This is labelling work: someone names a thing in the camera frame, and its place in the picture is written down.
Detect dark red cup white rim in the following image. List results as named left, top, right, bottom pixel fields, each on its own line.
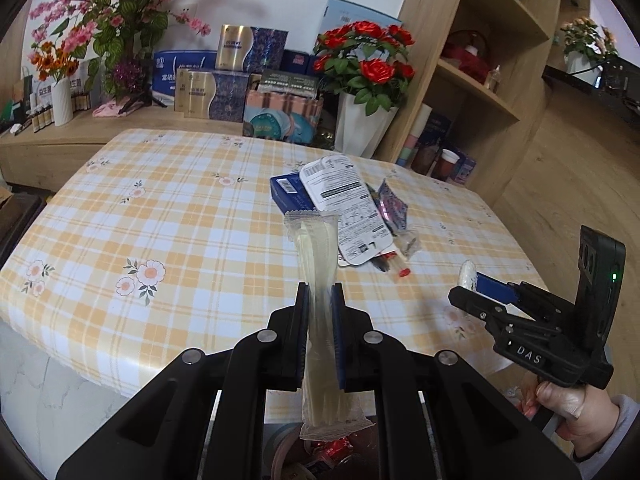
left=431, top=149, right=460, bottom=181

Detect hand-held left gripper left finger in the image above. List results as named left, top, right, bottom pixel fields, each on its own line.
left=55, top=282, right=310, bottom=480

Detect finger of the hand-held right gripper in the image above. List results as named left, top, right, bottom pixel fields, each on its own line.
left=474, top=272, right=573, bottom=323
left=448, top=286, right=506, bottom=333

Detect purple artificial flowers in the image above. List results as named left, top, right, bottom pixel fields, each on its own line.
left=111, top=59, right=146, bottom=92

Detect white angular vase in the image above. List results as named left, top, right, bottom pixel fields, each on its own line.
left=334, top=91, right=401, bottom=158

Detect white flower pot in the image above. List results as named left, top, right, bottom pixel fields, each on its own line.
left=565, top=52, right=603, bottom=86

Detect red rose bouquet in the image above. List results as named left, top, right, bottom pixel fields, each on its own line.
left=312, top=20, right=417, bottom=117

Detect bowl set gift box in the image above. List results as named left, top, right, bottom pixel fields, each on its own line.
left=243, top=70, right=323, bottom=143

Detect pink cloth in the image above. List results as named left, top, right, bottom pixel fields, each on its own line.
left=92, top=100, right=131, bottom=118

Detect red basket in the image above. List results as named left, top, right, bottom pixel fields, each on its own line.
left=442, top=29, right=493, bottom=83

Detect small dark blue box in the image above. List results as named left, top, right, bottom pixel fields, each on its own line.
left=282, top=49, right=321, bottom=77

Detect brown plastic bin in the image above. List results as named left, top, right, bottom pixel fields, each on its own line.
left=270, top=422, right=381, bottom=480

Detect stack of pastel paper cups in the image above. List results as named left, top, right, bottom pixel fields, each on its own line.
left=397, top=104, right=433, bottom=171

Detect peach rose plant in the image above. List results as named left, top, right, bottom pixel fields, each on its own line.
left=560, top=16, right=618, bottom=58

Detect wooden shelving unit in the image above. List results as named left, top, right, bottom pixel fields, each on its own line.
left=372, top=0, right=566, bottom=206

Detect dark blue printed box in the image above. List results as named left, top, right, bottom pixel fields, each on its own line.
left=422, top=112, right=453, bottom=153

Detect black appliance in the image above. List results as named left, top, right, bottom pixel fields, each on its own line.
left=597, top=57, right=640, bottom=106

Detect white blister pack card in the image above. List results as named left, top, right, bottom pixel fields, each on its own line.
left=299, top=155, right=396, bottom=266

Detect person's right hand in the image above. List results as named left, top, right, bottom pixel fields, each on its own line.
left=535, top=381, right=621, bottom=453

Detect white ribbed vase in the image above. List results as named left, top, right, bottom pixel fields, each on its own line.
left=51, top=79, right=75, bottom=127

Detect purple snack packet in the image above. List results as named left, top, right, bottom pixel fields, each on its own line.
left=376, top=178, right=410, bottom=233

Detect red packet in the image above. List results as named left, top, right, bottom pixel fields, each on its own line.
left=320, top=437, right=362, bottom=462

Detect navy blue small box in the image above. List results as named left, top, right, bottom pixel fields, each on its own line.
left=270, top=172, right=321, bottom=213

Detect light blue flat box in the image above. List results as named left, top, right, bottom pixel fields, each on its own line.
left=320, top=0, right=403, bottom=41

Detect small clear bag of screws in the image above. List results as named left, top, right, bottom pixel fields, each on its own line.
left=395, top=227, right=421, bottom=261

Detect blue and white carton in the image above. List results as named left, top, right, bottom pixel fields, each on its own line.
left=152, top=50, right=221, bottom=98

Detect black mini tripod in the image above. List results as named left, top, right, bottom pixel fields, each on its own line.
left=117, top=87, right=168, bottom=113

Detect small blue carton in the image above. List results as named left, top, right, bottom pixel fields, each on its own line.
left=450, top=155, right=478, bottom=186

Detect row of small amber bottles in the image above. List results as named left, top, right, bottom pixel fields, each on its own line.
left=30, top=91, right=91, bottom=133

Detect black counter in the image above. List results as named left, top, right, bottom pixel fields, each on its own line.
left=542, top=62, right=640, bottom=126

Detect brown cup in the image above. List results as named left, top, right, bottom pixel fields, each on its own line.
left=412, top=142, right=441, bottom=176

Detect navy and gold gift box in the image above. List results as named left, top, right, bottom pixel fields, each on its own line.
left=216, top=24, right=290, bottom=73
left=174, top=70, right=251, bottom=122

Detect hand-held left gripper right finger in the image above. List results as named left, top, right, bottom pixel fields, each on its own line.
left=330, top=282, right=583, bottom=480

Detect orange artificial flowers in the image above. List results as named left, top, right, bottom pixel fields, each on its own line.
left=30, top=42, right=81, bottom=83

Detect long clear plastic wrapper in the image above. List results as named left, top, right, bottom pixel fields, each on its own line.
left=284, top=212, right=376, bottom=441

